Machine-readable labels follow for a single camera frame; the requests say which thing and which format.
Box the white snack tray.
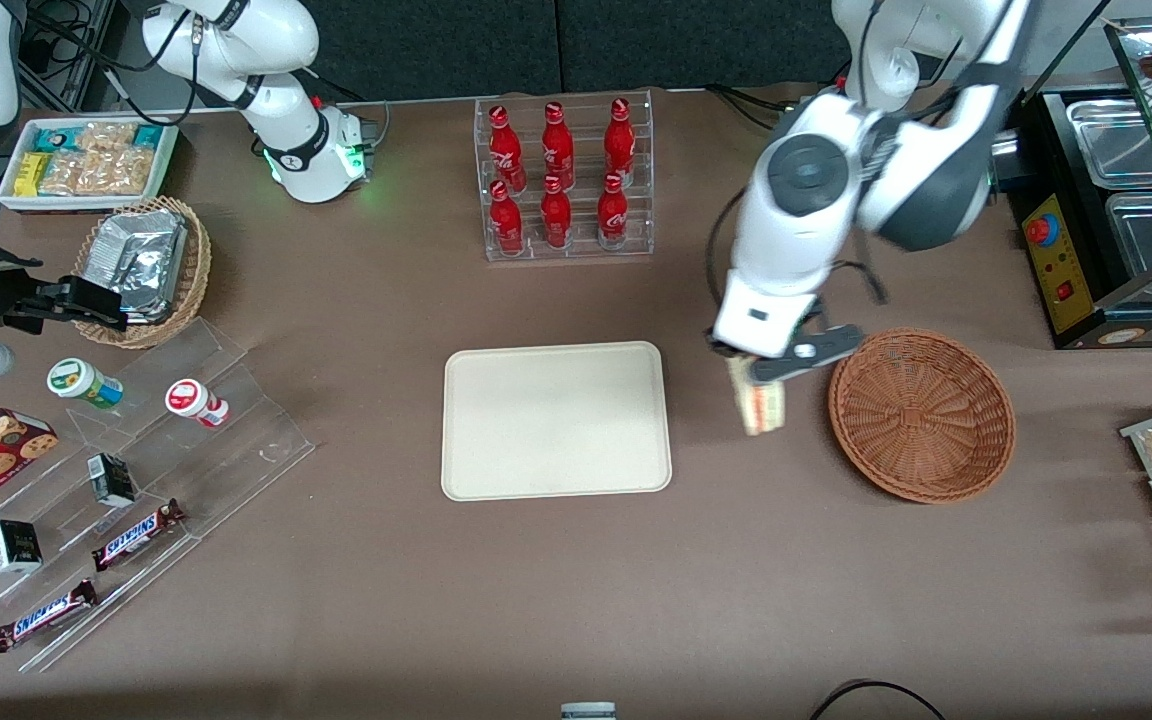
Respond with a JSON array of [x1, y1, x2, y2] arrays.
[[0, 117, 180, 213]]

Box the silver foil package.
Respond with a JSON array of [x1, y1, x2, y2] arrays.
[[85, 209, 188, 324]]

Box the small black carton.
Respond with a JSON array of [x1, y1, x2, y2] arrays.
[[0, 518, 44, 575], [86, 452, 138, 509]]

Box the brown Snickers bar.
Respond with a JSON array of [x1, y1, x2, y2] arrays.
[[0, 578, 100, 654], [91, 498, 188, 573]]

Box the clear acrylic stepped display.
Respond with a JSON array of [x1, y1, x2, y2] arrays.
[[0, 318, 318, 674]]

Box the beige plastic tray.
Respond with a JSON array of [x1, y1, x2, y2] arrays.
[[441, 340, 674, 502]]

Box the red lid white cup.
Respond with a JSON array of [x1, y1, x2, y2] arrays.
[[164, 378, 231, 430]]

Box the black arm base cables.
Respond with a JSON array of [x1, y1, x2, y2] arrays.
[[704, 84, 799, 131]]

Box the tan wicker basket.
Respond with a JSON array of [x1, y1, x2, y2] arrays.
[[72, 196, 213, 350]]

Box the yellow snack packet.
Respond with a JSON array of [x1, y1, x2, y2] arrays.
[[13, 151, 53, 198]]

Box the clear acrylic bottle rack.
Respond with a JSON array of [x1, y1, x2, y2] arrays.
[[474, 89, 656, 264]]

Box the green lid white cup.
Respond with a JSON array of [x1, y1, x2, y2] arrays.
[[46, 357, 125, 412]]

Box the red cola bottle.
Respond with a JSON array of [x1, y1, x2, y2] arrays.
[[489, 180, 526, 258], [540, 176, 575, 252], [596, 172, 631, 250], [603, 97, 638, 189], [540, 101, 577, 191], [488, 105, 528, 194]]

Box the black food warmer cabinet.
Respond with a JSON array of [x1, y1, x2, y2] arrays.
[[986, 15, 1152, 350]]

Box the black looped cable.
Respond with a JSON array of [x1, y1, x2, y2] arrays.
[[809, 679, 948, 720]]

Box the clear cracker bag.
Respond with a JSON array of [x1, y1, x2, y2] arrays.
[[75, 121, 138, 154], [39, 149, 155, 198]]

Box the round brown wicker basket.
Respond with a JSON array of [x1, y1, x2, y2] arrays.
[[827, 328, 1018, 505]]

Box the triangular sandwich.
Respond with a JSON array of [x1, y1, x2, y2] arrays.
[[725, 355, 788, 437]]

